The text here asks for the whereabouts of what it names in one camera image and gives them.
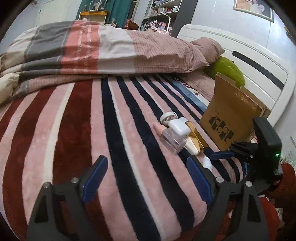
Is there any clear bottle pink cap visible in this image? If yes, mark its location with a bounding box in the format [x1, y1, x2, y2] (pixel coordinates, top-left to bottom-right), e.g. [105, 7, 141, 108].
[152, 123, 186, 155]

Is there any white tube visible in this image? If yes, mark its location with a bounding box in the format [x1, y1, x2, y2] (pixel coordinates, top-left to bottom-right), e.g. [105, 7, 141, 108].
[184, 137, 199, 156]

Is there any brown cardboard box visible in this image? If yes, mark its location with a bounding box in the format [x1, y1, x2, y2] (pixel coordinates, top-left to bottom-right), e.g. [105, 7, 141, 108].
[200, 73, 271, 151]

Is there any white earbuds case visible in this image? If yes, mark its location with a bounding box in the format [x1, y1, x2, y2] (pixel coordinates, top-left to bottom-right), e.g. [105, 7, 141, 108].
[168, 117, 191, 138]

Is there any striped plush blanket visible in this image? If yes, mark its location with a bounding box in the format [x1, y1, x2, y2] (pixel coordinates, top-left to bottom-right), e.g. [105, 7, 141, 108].
[1, 74, 209, 240]

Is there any white headboard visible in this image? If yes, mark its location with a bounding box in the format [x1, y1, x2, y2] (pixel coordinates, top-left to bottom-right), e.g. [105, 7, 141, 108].
[177, 24, 295, 126]

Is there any green plush toy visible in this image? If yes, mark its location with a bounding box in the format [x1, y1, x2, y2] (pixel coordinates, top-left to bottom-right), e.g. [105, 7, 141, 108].
[203, 56, 245, 88]

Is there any pink striped pillow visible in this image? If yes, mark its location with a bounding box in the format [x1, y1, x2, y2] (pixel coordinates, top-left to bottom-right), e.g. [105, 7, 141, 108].
[191, 37, 225, 65]

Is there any cream quilt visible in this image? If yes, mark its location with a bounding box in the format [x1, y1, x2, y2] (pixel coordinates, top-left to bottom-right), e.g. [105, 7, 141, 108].
[0, 73, 20, 104]

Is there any dark bookshelf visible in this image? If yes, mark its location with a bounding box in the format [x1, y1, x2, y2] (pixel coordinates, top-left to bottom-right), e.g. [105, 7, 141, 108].
[140, 0, 198, 37]

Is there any framed photo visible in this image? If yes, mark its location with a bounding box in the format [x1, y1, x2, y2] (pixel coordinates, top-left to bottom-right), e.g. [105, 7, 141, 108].
[233, 0, 274, 22]

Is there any folded striped duvet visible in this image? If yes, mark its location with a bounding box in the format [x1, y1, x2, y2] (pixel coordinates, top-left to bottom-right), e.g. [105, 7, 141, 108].
[1, 21, 209, 95]

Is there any teal curtain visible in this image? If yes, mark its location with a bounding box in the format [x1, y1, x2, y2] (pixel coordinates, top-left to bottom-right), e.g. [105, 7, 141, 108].
[75, 0, 132, 28]

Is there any yellow shelf unit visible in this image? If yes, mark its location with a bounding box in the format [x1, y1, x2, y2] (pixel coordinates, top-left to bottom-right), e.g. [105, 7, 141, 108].
[78, 11, 107, 25]

